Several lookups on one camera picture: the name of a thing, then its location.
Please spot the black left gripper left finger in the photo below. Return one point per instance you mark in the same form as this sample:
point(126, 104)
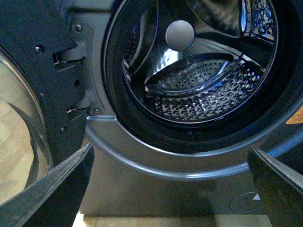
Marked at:
point(55, 199)

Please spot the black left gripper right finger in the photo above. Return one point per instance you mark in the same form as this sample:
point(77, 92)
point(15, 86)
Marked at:
point(280, 189)

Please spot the washing machine glass door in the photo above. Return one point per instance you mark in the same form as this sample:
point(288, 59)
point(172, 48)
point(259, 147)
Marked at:
point(39, 89)

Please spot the grey front-load washing machine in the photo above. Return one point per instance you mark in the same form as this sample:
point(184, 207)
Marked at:
point(145, 166)

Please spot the steel washing machine drum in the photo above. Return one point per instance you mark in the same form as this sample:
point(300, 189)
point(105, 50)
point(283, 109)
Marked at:
point(196, 61)

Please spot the orange warning sticker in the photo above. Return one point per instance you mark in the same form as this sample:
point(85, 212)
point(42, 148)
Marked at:
point(297, 118)

